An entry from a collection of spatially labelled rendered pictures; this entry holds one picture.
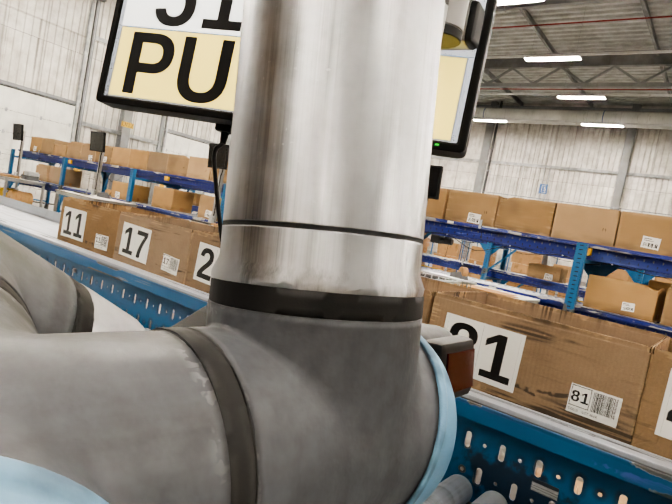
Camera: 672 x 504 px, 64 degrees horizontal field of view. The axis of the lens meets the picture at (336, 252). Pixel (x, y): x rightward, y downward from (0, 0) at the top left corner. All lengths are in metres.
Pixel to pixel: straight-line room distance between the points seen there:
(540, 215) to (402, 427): 5.58
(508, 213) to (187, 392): 5.74
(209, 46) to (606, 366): 0.79
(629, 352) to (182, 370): 0.90
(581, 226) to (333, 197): 5.49
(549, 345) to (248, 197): 0.87
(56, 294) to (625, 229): 5.46
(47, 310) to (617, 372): 0.89
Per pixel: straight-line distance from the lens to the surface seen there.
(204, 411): 0.16
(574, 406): 1.03
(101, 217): 2.02
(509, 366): 1.05
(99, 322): 0.28
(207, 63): 0.71
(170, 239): 1.68
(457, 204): 6.10
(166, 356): 0.17
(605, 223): 5.63
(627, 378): 1.01
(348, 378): 0.19
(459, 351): 0.40
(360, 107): 0.19
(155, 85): 0.74
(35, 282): 0.26
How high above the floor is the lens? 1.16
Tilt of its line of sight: 3 degrees down
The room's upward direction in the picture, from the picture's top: 11 degrees clockwise
